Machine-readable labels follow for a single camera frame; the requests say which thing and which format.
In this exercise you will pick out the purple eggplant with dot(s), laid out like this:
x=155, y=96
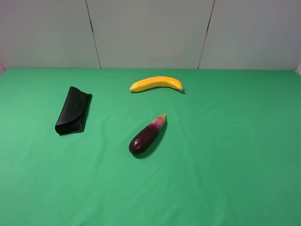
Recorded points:
x=142, y=141

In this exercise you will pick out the black leather glasses case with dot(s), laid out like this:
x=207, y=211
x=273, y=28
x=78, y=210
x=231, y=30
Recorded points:
x=73, y=116

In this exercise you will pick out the green tablecloth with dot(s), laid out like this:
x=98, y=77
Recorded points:
x=229, y=153

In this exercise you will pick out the yellow banana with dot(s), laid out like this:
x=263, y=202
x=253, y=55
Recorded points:
x=157, y=81

